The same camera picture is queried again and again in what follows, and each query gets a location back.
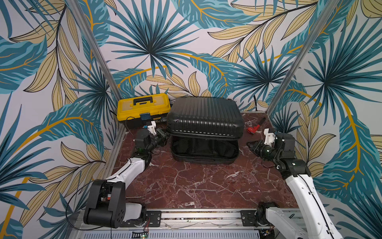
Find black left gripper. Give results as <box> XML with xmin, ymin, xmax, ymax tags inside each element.
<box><xmin>147</xmin><ymin>127</ymin><xmax>174</xmax><ymax>152</ymax></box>

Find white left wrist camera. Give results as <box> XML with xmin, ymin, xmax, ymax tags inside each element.
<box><xmin>146</xmin><ymin>120</ymin><xmax>157</xmax><ymax>135</ymax></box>

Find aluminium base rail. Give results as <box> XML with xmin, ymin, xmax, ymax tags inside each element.
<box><xmin>68</xmin><ymin>207</ymin><xmax>326</xmax><ymax>239</ymax></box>

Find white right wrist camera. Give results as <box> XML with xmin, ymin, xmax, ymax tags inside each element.
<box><xmin>264</xmin><ymin>128</ymin><xmax>276</xmax><ymax>146</ymax></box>

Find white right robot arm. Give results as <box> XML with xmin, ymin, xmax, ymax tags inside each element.
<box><xmin>246</xmin><ymin>131</ymin><xmax>342</xmax><ymax>239</ymax></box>

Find red pipe wrench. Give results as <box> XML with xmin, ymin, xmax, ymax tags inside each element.
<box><xmin>247</xmin><ymin>117</ymin><xmax>266</xmax><ymax>134</ymax></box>

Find yellow and black toolbox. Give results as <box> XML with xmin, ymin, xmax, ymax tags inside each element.
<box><xmin>117</xmin><ymin>93</ymin><xmax>171</xmax><ymax>129</ymax></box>

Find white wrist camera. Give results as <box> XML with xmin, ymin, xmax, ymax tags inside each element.
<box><xmin>264</xmin><ymin>128</ymin><xmax>276</xmax><ymax>146</ymax></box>
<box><xmin>146</xmin><ymin>120</ymin><xmax>157</xmax><ymax>135</ymax></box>

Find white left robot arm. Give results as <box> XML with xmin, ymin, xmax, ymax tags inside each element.
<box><xmin>84</xmin><ymin>128</ymin><xmax>170</xmax><ymax>229</ymax></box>

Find black hard-shell suitcase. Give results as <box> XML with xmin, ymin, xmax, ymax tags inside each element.
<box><xmin>167</xmin><ymin>97</ymin><xmax>244</xmax><ymax>165</ymax></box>

